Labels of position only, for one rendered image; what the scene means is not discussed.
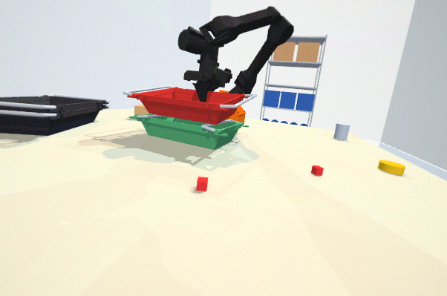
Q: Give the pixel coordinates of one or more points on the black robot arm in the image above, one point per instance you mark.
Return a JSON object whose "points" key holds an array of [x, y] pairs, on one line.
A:
{"points": [[226, 29]]}

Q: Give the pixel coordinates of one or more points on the yellow flat cylinder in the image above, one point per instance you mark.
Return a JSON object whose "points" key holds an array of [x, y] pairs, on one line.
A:
{"points": [[391, 167]]}

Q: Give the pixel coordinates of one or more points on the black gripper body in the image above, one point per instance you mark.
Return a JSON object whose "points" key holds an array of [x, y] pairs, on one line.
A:
{"points": [[201, 76]]}

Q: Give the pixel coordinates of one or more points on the green translucent plastic tray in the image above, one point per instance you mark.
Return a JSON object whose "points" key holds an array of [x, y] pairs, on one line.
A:
{"points": [[190, 132]]}

